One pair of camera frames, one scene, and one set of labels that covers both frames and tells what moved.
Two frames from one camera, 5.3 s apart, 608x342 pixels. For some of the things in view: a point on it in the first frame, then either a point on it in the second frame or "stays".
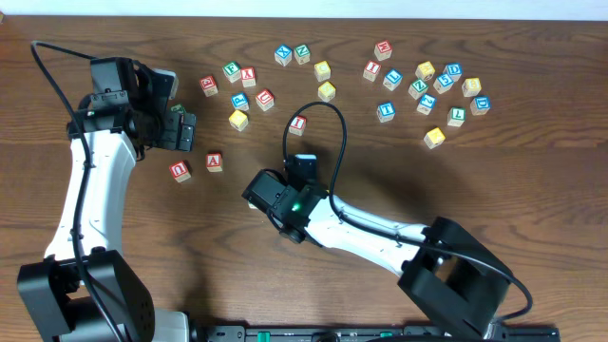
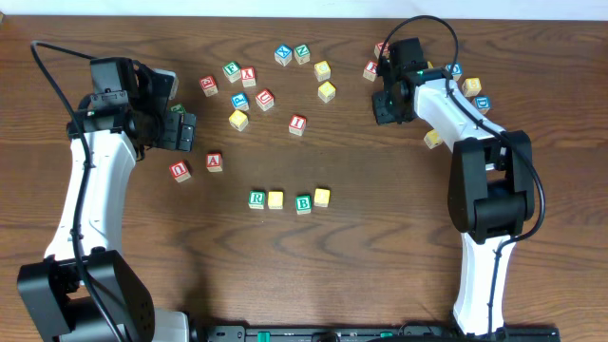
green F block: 232,70 stays
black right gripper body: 259,193 -> 380,108
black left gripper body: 181,130 stays
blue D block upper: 454,70 stays
